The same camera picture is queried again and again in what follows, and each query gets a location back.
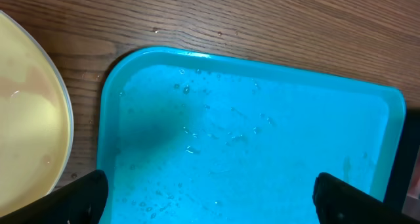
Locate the yellow plate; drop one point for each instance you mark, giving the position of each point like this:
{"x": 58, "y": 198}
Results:
{"x": 36, "y": 119}

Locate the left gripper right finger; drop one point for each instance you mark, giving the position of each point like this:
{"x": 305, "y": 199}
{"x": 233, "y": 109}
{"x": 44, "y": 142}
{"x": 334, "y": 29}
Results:
{"x": 338, "y": 202}

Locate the black rectangular tray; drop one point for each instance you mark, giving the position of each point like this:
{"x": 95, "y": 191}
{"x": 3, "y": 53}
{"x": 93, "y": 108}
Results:
{"x": 403, "y": 187}

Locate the teal plastic tray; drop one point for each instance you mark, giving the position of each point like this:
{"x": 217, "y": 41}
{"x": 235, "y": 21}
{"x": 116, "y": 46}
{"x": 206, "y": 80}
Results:
{"x": 187, "y": 137}

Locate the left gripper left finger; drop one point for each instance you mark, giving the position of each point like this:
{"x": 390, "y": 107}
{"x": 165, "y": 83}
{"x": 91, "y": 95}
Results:
{"x": 82, "y": 201}

